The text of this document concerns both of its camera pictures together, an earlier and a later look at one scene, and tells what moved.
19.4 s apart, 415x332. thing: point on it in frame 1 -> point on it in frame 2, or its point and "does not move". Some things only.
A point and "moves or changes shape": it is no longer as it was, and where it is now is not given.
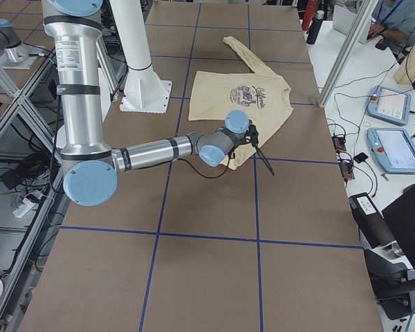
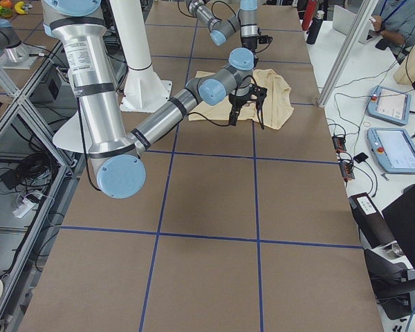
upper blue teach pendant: [389, 105] does not move
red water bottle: [309, 14] does not move
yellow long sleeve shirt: [261, 95] moves or changes shape
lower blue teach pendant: [395, 152] does not move
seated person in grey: [399, 21] does not move
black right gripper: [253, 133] -> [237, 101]
